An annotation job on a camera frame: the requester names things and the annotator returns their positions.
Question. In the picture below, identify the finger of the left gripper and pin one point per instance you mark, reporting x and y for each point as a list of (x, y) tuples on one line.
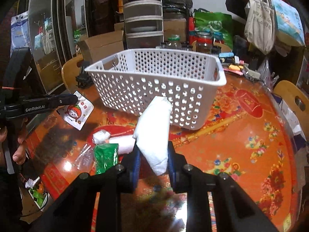
[(50, 102)]

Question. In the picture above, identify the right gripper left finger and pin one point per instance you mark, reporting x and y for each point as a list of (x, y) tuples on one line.
[(73, 209)]

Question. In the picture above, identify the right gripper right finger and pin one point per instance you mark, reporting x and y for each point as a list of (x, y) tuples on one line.
[(234, 209)]

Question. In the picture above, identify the cartoon tomato sachet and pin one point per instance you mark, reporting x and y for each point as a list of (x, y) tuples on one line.
[(77, 114)]

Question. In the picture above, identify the clear plastic pouch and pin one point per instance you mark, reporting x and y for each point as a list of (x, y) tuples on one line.
[(85, 160)]

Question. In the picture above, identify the green plastic packet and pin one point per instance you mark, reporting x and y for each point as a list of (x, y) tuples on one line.
[(106, 156)]

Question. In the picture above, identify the white cloth packet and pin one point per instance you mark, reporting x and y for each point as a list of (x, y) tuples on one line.
[(152, 133)]

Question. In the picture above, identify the left wooden chair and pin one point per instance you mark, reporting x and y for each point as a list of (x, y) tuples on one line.
[(70, 70)]

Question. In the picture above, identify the wooden chair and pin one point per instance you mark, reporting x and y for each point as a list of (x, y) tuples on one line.
[(296, 100), (70, 70)]

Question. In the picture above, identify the black phone holder stand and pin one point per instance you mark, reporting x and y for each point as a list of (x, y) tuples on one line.
[(83, 79)]

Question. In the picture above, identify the small white cloth ball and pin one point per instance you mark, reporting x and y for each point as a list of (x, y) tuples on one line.
[(100, 137)]

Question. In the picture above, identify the cardboard box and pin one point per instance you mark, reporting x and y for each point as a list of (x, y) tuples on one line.
[(101, 46)]

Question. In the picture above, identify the white rolled towel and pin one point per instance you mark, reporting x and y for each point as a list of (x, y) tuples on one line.
[(125, 143)]

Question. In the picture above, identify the right wooden chair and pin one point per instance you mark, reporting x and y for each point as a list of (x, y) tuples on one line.
[(296, 100)]

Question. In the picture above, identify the grey stacked drawer tower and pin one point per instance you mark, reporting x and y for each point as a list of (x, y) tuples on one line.
[(143, 23)]

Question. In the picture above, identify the green lid glass jar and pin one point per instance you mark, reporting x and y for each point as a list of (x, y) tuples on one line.
[(174, 42)]

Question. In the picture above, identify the white perforated plastic basket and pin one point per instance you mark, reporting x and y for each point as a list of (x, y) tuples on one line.
[(129, 80)]

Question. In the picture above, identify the red lid glass jar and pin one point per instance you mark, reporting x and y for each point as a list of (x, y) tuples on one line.
[(204, 42)]

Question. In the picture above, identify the green shopping bag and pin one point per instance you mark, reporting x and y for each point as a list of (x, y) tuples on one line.
[(218, 24)]

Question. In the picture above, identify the beige canvas tote bag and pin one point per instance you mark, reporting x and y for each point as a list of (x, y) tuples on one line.
[(260, 25)]

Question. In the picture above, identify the blue illustrated paper bag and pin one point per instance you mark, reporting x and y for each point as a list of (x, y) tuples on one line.
[(289, 25)]

